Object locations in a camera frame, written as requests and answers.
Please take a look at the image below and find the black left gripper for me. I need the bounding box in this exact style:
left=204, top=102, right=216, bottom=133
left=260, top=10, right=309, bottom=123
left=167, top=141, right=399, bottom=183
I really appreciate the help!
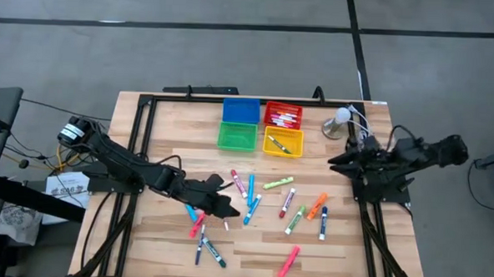
left=170, top=176, right=244, bottom=222

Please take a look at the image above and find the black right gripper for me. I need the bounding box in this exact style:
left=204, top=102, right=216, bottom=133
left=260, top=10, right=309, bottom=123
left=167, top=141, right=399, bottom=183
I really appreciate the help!
left=326, top=135, right=396, bottom=183

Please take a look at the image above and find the light blue Expo marker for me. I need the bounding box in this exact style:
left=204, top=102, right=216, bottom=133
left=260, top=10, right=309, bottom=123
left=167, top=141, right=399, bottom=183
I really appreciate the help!
left=242, top=193, right=264, bottom=227

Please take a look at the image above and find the pink highlighter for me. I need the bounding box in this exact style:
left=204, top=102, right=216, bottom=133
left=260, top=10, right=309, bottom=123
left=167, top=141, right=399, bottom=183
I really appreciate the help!
left=277, top=244, right=301, bottom=277
left=189, top=211, right=208, bottom=240

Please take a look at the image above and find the light blue highlighter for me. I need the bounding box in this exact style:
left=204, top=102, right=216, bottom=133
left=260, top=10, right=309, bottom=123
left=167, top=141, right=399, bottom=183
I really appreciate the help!
left=246, top=174, right=256, bottom=208
left=184, top=204, right=199, bottom=224

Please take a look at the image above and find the white bulb brass lamp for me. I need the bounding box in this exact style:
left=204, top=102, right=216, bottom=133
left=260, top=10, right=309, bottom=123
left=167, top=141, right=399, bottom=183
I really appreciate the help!
left=320, top=105, right=353, bottom=141

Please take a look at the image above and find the orange highlighter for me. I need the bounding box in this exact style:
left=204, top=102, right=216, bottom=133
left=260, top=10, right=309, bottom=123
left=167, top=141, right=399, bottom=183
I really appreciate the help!
left=306, top=191, right=329, bottom=222

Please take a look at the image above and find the yellow highlighter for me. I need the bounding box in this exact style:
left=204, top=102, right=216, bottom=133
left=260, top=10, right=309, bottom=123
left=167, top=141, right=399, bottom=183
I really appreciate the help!
left=262, top=174, right=295, bottom=192

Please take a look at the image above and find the maroon Expo marker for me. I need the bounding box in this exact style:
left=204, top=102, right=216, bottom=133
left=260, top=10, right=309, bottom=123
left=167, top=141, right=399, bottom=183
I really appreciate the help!
left=279, top=187, right=297, bottom=220

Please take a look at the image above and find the yellow plastic basket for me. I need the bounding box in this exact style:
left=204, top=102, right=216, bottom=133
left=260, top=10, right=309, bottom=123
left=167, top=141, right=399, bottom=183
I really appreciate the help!
left=262, top=125, right=306, bottom=160

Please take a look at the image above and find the dark blue Expo marker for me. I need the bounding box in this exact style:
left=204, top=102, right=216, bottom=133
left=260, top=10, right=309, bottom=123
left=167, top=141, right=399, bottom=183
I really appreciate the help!
left=319, top=205, right=330, bottom=242

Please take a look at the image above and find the light green Expo marker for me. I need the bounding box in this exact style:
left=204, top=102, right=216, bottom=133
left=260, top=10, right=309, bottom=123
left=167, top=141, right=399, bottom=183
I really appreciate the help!
left=284, top=204, right=308, bottom=236

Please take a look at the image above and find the green plastic basket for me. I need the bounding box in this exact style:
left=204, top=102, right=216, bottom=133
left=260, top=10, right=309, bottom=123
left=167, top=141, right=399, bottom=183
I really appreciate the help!
left=216, top=120, right=260, bottom=153

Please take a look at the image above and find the blue plastic basket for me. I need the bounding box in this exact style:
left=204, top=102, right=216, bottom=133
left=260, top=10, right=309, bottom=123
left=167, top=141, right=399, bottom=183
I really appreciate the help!
left=221, top=97, right=262, bottom=126

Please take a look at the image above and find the red plastic basket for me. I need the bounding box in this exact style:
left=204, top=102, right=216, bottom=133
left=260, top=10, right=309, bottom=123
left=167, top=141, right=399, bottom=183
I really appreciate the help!
left=263, top=100, right=305, bottom=131

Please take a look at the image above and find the black bar device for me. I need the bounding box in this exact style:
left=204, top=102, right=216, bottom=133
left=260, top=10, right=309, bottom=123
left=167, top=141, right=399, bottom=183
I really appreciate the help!
left=162, top=83, right=240, bottom=98

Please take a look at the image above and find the white printed paper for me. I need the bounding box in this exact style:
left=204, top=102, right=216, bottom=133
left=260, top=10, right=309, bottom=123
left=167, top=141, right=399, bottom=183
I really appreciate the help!
left=43, top=170, right=92, bottom=227

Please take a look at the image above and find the black support beam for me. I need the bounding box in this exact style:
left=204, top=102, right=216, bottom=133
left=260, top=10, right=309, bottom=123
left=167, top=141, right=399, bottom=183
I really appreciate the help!
left=0, top=174, right=88, bottom=224

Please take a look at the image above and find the patterned white cloth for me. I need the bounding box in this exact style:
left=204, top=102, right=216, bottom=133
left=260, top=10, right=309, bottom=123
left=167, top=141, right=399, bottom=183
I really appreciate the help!
left=0, top=202, right=44, bottom=247

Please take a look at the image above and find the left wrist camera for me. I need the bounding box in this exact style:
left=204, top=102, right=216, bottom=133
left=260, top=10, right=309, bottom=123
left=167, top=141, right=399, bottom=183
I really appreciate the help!
left=204, top=173, right=226, bottom=190

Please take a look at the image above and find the black metal table frame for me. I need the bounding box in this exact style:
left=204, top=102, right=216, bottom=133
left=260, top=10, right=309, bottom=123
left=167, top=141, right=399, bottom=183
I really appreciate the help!
left=68, top=75, right=436, bottom=277

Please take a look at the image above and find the yellow cable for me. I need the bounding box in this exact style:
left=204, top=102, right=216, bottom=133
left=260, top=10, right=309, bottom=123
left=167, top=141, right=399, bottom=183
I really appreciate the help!
left=54, top=144, right=83, bottom=172

